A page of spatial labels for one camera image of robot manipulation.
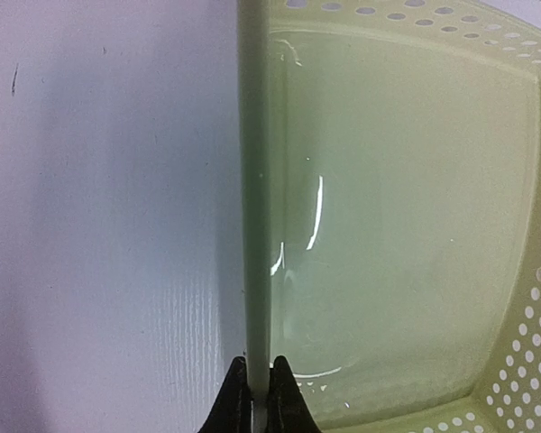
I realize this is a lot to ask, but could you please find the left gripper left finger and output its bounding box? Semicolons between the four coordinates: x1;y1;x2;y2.
199;356;252;433

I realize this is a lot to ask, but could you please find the green plastic basket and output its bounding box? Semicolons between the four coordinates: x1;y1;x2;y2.
236;0;541;433

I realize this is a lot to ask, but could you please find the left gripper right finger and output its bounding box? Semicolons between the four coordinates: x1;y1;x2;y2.
266;355;321;433

